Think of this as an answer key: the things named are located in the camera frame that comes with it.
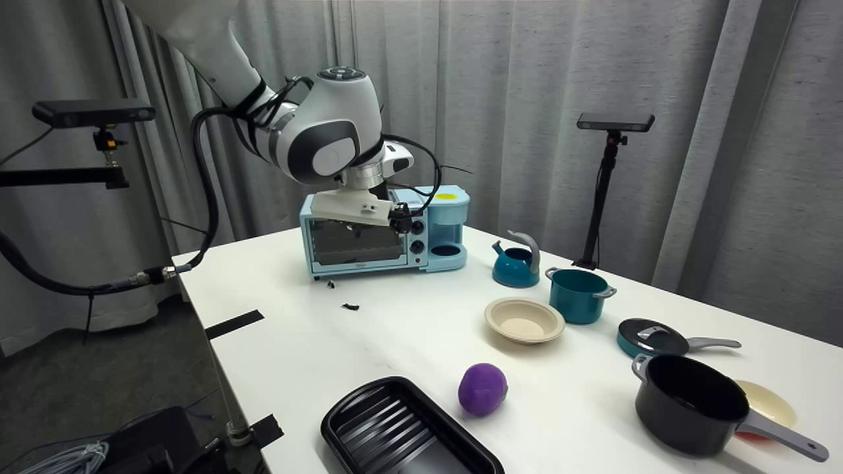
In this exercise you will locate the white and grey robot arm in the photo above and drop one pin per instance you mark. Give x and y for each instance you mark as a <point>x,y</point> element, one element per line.
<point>329,112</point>

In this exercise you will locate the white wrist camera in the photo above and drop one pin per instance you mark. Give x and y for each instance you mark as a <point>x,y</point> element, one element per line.
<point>349,205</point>

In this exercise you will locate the black box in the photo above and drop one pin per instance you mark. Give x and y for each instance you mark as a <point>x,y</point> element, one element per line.
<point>155,441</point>

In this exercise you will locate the toaster oven glass door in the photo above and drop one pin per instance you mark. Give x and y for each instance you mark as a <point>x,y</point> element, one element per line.
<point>359,249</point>

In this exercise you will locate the camera on tripod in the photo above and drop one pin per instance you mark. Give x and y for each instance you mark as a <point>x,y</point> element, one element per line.
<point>614,122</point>

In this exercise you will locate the black pan lid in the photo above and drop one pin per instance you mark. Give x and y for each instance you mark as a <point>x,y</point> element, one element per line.
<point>652,337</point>

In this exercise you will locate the black toaster oven knob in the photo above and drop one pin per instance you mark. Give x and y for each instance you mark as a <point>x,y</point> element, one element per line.
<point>417,227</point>
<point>417,247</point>

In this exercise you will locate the light blue toaster oven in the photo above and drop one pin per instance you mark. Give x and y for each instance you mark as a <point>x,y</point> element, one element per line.
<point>448,217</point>

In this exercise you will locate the purple toy eggplant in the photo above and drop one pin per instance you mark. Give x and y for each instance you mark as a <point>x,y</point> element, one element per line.
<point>482,390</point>

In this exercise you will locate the beige bowl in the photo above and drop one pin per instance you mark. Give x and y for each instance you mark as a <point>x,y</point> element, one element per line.
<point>523,321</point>

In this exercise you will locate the beige plate with red underside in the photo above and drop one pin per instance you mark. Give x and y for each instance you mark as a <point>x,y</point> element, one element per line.
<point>770,401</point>

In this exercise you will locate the black ribbed baking tray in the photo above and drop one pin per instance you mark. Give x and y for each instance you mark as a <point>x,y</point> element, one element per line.
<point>395,431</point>

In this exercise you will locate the strip of black tape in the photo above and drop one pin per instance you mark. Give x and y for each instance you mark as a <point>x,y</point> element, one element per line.
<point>234,324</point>
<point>267,431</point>

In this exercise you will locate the camera on mount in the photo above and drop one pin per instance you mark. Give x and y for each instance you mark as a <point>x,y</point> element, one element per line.
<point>92,112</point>

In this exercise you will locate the grey curtain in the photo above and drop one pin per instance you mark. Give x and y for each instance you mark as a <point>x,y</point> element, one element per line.
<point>658,59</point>

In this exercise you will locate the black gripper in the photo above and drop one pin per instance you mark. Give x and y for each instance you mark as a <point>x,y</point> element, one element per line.
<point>380,191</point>

